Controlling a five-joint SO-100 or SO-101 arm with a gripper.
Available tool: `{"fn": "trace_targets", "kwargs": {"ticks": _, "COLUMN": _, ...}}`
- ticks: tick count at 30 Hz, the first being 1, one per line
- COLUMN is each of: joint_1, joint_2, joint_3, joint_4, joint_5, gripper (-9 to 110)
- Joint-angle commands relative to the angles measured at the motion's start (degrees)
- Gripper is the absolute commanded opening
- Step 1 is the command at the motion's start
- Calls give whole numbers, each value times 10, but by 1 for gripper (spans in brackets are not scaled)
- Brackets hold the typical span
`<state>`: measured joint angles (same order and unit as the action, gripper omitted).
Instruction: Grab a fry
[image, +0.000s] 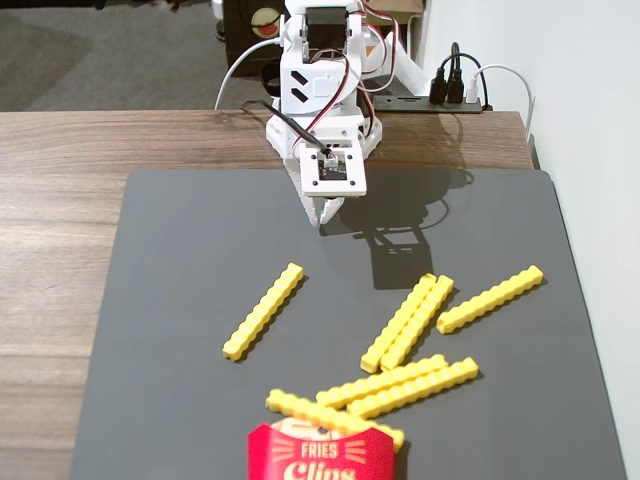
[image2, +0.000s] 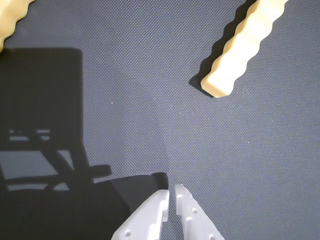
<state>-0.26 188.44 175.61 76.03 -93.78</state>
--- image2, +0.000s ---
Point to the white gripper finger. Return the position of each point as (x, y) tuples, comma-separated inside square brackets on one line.
[(192, 215), (147, 215)]

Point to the crinkle-cut yellow fry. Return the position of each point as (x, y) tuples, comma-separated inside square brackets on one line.
[(11, 17), (243, 47)]

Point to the dark textured mat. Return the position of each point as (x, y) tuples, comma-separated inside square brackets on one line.
[(160, 125)]

